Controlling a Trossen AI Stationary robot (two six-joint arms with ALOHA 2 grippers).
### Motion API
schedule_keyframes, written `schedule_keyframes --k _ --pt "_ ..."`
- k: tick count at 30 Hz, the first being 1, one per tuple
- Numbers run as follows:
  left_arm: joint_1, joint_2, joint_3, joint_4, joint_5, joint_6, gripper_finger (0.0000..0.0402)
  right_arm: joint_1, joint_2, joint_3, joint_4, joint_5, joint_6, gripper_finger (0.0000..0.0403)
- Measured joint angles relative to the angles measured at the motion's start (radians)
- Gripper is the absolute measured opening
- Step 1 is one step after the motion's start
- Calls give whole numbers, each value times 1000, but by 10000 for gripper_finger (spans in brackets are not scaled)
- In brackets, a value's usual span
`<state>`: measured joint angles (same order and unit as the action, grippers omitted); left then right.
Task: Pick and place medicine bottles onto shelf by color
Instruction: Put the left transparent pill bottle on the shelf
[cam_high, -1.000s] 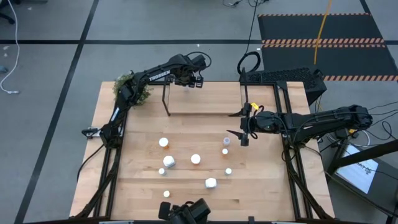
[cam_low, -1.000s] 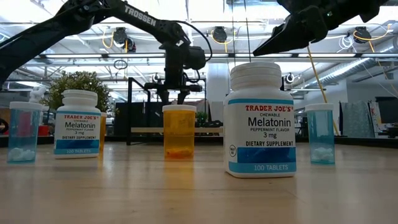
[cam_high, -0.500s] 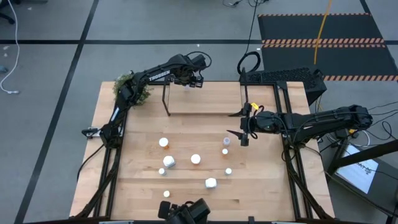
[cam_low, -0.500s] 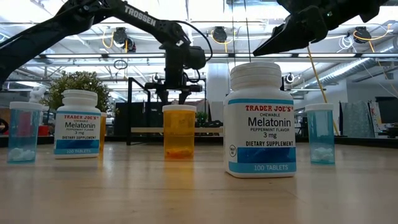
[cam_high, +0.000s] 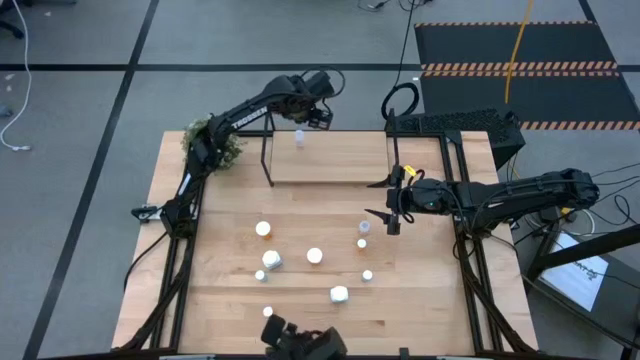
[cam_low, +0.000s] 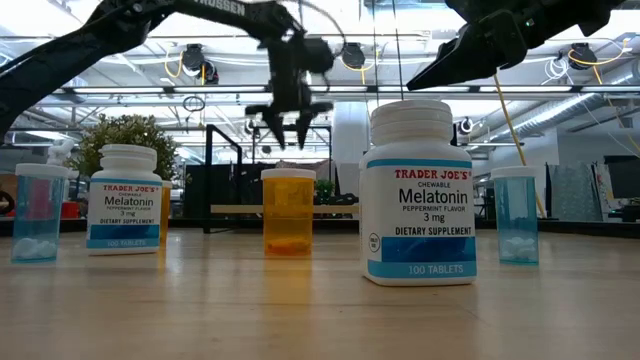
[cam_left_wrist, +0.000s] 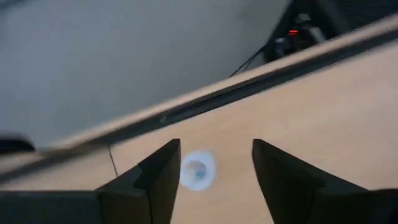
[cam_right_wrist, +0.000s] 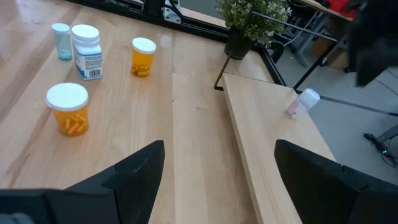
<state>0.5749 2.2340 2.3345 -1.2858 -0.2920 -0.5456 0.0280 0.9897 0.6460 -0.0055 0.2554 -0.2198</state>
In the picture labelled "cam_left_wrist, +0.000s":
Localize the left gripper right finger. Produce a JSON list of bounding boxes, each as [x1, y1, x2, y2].
[[252, 138, 374, 224]]

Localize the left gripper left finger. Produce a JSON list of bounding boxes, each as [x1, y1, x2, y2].
[[96, 138, 182, 224]]

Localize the clear pill bottle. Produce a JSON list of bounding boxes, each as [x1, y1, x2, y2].
[[179, 149, 217, 192]]

